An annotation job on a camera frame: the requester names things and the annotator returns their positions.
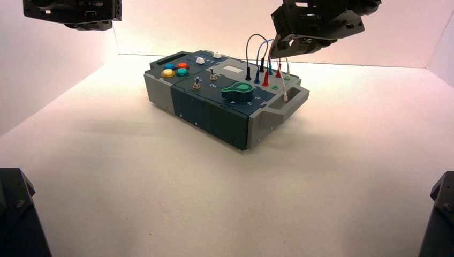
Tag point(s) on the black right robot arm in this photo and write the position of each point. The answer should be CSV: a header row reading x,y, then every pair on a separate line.
x,y
370,5

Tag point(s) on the red round push button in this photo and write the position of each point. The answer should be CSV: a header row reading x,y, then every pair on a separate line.
x,y
183,65

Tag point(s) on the white slider knob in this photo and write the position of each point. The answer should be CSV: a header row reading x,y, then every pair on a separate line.
x,y
217,55
200,60

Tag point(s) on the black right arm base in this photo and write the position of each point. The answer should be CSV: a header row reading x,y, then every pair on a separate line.
x,y
439,220

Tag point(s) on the grey and teal control box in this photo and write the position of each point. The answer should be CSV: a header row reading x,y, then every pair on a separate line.
x,y
198,106

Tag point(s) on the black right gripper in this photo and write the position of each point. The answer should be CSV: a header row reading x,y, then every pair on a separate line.
x,y
319,21

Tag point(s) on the green round push button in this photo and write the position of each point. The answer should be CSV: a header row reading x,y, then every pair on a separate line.
x,y
182,72

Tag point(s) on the blue round push button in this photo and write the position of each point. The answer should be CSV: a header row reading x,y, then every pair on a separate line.
x,y
169,66

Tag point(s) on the white rectangular display window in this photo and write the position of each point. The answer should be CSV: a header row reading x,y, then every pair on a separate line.
x,y
232,69

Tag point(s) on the silver toggle switch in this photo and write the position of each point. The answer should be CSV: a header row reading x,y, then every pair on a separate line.
x,y
213,76
197,84

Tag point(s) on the green rotary knob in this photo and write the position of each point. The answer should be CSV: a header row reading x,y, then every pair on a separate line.
x,y
241,90

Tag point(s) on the yellow round push button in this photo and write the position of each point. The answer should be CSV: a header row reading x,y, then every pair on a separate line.
x,y
168,73

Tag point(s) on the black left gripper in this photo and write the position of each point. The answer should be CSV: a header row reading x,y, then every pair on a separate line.
x,y
71,10

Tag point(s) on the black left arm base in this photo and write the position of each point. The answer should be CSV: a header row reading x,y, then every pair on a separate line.
x,y
17,220

